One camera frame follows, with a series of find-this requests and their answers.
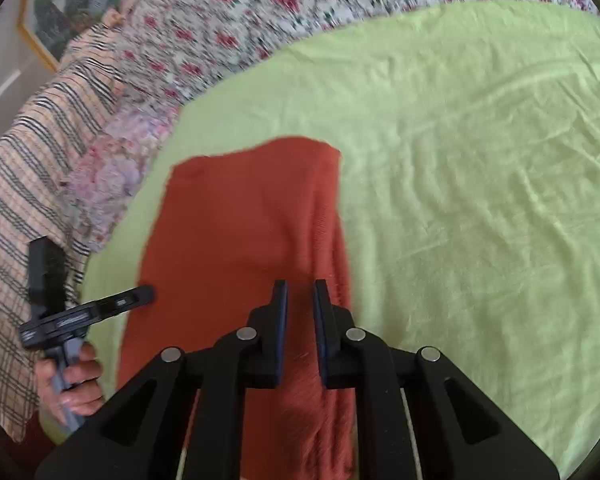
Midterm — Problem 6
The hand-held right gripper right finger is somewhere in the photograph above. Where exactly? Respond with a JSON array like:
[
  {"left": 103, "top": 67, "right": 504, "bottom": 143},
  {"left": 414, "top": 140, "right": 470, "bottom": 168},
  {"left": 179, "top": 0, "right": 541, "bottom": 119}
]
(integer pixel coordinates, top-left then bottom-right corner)
[{"left": 312, "top": 280, "right": 561, "bottom": 480}]

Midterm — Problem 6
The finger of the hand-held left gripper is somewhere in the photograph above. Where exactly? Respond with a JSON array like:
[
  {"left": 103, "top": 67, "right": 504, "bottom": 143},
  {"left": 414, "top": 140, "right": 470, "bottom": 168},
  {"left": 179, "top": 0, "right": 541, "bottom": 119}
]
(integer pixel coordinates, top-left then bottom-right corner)
[{"left": 80, "top": 285, "right": 156, "bottom": 319}]

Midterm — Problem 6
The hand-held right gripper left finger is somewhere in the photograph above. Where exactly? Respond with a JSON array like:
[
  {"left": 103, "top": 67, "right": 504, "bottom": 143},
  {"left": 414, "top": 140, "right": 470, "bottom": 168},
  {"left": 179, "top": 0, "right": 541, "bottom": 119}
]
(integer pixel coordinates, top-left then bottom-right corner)
[{"left": 35, "top": 280, "right": 288, "bottom": 480}]

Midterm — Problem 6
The orange knit sweater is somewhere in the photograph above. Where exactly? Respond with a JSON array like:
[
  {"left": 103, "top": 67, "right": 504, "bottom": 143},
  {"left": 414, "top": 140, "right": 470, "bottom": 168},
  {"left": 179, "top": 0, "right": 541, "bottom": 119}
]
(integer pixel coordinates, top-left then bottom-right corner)
[{"left": 117, "top": 136, "right": 358, "bottom": 480}]

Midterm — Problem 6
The person's left hand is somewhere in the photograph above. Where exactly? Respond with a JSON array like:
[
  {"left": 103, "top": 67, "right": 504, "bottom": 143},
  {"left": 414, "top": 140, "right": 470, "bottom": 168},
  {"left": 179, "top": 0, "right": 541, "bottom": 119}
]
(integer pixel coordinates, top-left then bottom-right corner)
[{"left": 34, "top": 345, "right": 105, "bottom": 429}]

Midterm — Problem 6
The plaid blanket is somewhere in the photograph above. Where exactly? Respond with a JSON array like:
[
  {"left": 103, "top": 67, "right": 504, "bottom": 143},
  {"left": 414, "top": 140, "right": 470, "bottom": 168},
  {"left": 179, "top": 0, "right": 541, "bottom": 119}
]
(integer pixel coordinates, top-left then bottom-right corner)
[{"left": 0, "top": 20, "right": 131, "bottom": 443}]

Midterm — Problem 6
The pastel floral cloth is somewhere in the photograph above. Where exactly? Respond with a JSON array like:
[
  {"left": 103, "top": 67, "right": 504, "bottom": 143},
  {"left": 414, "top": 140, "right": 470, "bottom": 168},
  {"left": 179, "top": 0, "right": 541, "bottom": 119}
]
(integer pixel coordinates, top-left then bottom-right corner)
[{"left": 65, "top": 100, "right": 181, "bottom": 256}]

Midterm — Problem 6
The light green bed sheet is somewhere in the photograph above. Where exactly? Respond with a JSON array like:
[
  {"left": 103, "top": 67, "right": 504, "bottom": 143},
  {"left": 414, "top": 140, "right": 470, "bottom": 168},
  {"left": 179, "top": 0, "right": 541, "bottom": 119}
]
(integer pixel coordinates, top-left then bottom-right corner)
[{"left": 42, "top": 0, "right": 600, "bottom": 480}]

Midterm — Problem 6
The framed landscape picture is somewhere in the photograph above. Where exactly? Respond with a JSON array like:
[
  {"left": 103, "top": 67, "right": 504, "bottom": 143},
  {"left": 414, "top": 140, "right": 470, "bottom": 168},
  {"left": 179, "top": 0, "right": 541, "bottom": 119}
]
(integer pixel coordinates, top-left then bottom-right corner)
[{"left": 17, "top": 0, "right": 161, "bottom": 73}]

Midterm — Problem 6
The rose print floral quilt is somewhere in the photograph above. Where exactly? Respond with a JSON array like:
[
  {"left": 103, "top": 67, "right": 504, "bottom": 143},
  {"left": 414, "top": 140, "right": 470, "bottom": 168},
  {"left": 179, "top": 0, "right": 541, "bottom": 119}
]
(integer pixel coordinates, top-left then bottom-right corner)
[{"left": 105, "top": 0, "right": 600, "bottom": 111}]

